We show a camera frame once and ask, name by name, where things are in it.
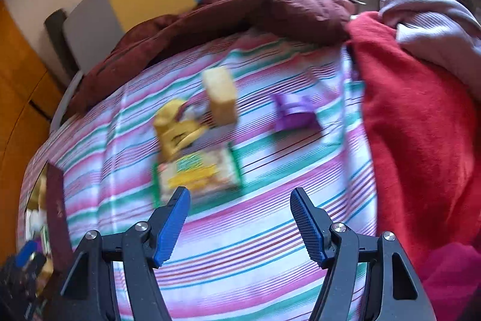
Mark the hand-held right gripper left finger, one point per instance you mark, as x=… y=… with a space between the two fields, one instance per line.
x=171 y=230

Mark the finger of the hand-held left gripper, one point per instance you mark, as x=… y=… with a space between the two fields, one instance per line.
x=27 y=252

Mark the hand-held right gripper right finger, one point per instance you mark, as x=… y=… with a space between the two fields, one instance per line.
x=308 y=227

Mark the dark red box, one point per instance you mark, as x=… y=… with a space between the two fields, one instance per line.
x=56 y=215

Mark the yellow green snack bar packet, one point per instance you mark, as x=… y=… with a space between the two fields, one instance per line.
x=199 y=174

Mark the striped bedsheet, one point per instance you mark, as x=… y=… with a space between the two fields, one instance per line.
x=244 y=261

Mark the purple packet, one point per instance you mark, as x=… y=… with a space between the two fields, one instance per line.
x=295 y=114

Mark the yellow sponge block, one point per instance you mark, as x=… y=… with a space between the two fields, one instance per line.
x=221 y=95

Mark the red blanket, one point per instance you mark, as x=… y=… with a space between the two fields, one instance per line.
x=413 y=125

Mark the magenta cloth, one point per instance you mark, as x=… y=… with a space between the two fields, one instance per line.
x=451 y=283

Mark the wooden wardrobe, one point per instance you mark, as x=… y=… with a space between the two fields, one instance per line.
x=18 y=88

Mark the maroon padded jacket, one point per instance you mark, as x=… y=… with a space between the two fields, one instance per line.
x=225 y=20

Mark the lavender cloth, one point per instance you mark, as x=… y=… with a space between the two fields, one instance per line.
x=439 y=27

